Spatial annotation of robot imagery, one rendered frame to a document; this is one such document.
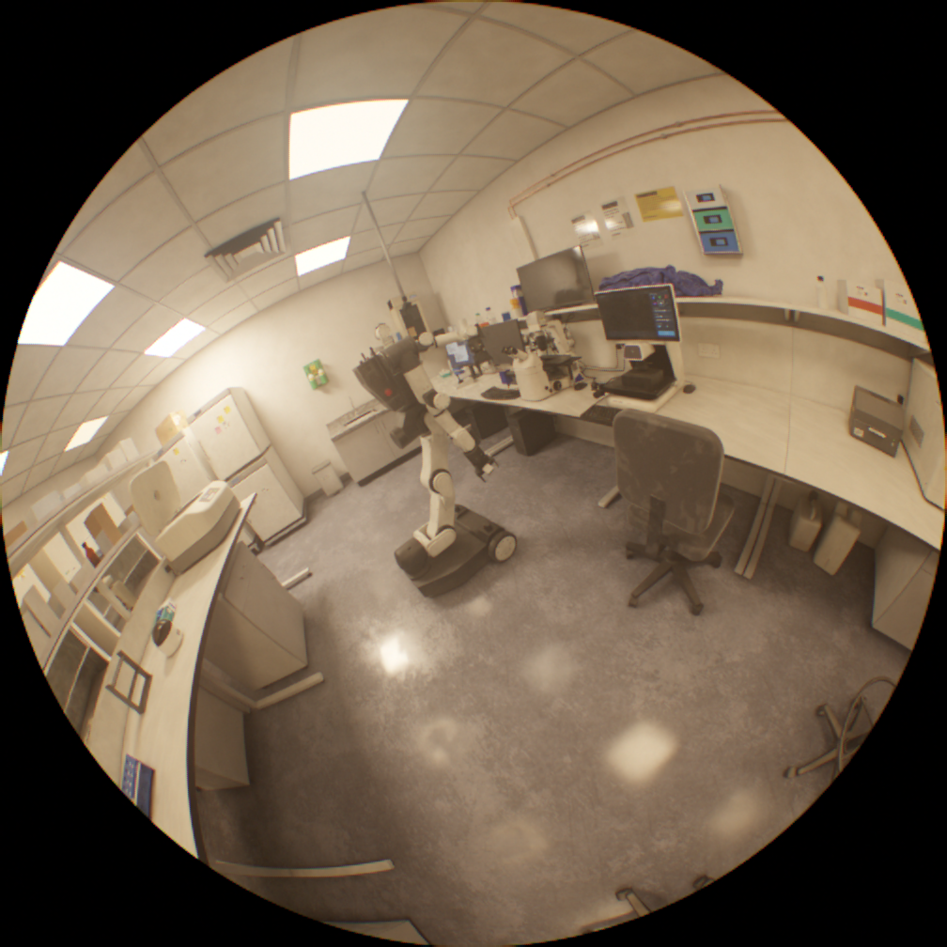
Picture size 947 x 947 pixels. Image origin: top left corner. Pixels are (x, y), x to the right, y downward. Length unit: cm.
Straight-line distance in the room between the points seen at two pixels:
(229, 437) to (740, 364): 440
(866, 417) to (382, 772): 265
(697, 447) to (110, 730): 233
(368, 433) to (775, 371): 378
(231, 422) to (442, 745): 336
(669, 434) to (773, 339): 119
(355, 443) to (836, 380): 423
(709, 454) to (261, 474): 365
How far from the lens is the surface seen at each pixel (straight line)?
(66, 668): 348
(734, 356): 195
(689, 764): 141
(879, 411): 172
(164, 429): 415
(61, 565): 386
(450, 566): 170
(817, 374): 194
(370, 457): 359
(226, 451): 359
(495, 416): 347
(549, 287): 238
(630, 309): 155
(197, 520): 192
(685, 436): 85
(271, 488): 358
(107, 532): 209
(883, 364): 201
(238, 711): 238
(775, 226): 203
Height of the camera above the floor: 134
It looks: 29 degrees down
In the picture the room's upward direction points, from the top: 21 degrees counter-clockwise
